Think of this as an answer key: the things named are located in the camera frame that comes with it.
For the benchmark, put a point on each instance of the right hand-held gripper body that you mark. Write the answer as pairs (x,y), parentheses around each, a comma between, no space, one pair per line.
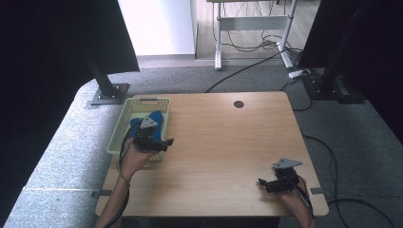
(286,179)

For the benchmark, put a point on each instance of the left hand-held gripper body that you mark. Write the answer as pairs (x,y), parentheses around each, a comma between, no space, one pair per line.
(145,139)

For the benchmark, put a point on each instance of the blue t-shirt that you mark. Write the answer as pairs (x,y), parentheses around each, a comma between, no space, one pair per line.
(157,126)

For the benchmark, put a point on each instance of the pale green plastic basket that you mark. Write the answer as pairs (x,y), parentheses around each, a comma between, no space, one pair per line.
(120,133)

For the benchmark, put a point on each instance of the person's left hand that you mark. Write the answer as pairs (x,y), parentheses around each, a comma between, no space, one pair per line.
(136,161)

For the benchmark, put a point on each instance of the person's right hand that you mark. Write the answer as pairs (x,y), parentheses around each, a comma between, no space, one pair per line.
(294,202)

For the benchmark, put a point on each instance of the black metal stand grey base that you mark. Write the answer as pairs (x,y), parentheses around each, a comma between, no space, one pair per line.
(107,91)

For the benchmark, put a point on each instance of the dark round table grommet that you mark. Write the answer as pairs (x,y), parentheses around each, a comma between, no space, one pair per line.
(238,104)

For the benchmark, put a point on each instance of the white power strip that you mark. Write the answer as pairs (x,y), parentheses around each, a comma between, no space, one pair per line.
(296,74)

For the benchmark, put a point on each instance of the white panel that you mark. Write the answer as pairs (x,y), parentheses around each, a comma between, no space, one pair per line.
(158,25)

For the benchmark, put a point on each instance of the black curtain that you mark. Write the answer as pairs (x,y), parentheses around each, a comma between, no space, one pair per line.
(380,47)
(47,63)

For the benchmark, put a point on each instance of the grey table edge bracket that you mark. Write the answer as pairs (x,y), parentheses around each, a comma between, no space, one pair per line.
(316,190)
(103,193)

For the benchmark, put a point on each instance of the white desk frame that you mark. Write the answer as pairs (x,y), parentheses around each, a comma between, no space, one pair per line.
(253,22)

